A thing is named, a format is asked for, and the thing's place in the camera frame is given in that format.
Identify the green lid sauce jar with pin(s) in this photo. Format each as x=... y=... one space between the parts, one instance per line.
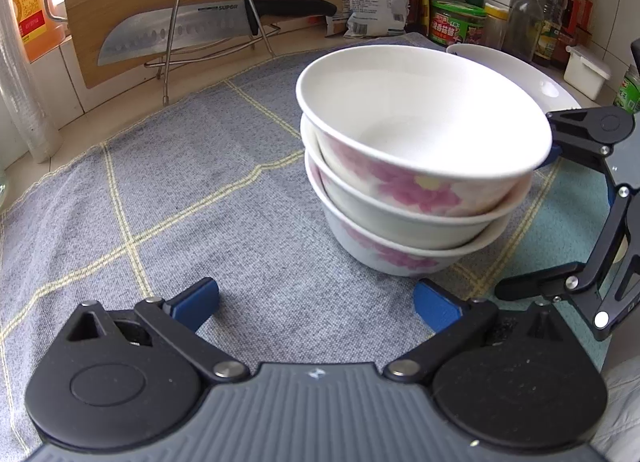
x=457 y=26

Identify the yellow lid spice jar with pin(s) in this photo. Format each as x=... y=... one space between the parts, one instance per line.
x=495 y=26

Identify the small brown sauce bottle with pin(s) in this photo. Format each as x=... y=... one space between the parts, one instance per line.
x=586 y=6

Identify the dark sauce bottle red label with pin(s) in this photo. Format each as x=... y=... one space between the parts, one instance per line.
x=570 y=16

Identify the yellow seasoning bottle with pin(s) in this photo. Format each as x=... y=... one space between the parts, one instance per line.
x=425 y=6

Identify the white plastic box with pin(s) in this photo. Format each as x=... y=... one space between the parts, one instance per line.
x=585 y=74

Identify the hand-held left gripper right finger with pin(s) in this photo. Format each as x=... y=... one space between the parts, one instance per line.
x=435 y=307

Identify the white bowl with pink flowers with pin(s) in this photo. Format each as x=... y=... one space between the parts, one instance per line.
x=390 y=257
x=425 y=106
x=400 y=222

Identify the clear plastic cup stack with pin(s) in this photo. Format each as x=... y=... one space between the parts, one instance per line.
x=30 y=91

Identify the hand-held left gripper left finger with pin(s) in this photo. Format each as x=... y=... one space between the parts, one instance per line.
x=196 y=304

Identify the person's white clothing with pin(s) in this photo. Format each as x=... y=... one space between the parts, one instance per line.
x=622 y=417

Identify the grey blue checked cloth mat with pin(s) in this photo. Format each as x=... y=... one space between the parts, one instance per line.
x=175 y=192

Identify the stack of small white dishes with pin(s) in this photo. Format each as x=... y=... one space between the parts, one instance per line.
x=525 y=71

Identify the orange oil bottle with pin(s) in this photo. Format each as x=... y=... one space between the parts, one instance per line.
x=30 y=1

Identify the clear glass bottle red cap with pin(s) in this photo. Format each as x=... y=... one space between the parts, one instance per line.
x=522 y=26

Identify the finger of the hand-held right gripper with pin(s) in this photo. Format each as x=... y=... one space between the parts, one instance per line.
x=570 y=141
x=525 y=284

